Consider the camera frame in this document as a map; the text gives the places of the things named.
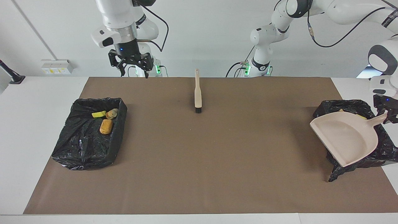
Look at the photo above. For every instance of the pale fried dough piece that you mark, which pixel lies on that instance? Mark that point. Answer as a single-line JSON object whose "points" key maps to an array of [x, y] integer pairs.
{"points": [[112, 113]]}

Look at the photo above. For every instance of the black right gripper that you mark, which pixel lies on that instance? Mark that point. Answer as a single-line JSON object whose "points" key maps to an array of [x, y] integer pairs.
{"points": [[128, 49]]}

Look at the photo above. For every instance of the white wall socket box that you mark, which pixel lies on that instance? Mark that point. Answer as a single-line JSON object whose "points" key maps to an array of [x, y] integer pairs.
{"points": [[56, 67]]}

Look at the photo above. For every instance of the pale pink plastic dustpan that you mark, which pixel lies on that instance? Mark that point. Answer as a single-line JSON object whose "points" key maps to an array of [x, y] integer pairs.
{"points": [[345, 137]]}

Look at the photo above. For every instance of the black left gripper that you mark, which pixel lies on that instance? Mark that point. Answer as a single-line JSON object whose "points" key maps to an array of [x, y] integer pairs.
{"points": [[387, 101]]}

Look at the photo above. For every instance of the bright glass window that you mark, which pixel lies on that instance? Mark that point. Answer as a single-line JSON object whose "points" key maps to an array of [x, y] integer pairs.
{"points": [[363, 74]]}

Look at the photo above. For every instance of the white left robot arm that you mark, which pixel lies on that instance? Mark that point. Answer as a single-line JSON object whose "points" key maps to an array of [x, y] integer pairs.
{"points": [[342, 12]]}

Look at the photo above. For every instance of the pink bin with black bag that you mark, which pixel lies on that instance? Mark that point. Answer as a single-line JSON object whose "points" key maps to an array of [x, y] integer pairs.
{"points": [[385, 149]]}

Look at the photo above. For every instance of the brown bread roll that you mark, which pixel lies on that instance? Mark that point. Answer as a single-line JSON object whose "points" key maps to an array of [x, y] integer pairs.
{"points": [[106, 126]]}

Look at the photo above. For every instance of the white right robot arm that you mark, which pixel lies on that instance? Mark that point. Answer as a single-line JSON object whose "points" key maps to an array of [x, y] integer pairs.
{"points": [[119, 15]]}

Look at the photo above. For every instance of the brown table mat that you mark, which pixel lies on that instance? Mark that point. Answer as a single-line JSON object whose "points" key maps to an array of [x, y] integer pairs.
{"points": [[186, 193]]}

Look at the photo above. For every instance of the yellow sponge wedge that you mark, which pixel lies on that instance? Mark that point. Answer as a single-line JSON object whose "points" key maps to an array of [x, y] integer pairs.
{"points": [[99, 114]]}

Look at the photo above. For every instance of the beige hand brush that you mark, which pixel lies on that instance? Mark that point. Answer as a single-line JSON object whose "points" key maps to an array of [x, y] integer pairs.
{"points": [[198, 93]]}

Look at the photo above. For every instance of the white wall conduit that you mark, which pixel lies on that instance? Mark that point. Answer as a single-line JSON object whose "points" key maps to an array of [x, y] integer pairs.
{"points": [[31, 29]]}

